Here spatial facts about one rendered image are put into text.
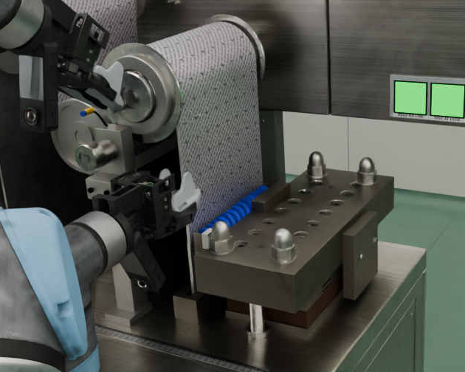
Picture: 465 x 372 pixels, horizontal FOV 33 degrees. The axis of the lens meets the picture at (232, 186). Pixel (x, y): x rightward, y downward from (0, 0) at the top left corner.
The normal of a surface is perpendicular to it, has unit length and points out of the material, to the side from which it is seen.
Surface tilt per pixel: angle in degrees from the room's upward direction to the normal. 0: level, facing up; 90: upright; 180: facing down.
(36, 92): 81
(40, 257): 45
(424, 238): 0
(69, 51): 50
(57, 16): 90
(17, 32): 123
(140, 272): 118
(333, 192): 0
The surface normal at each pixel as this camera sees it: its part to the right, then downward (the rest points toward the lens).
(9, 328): 0.55, -0.47
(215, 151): 0.86, 0.12
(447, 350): -0.07, -0.93
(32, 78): -0.52, 0.19
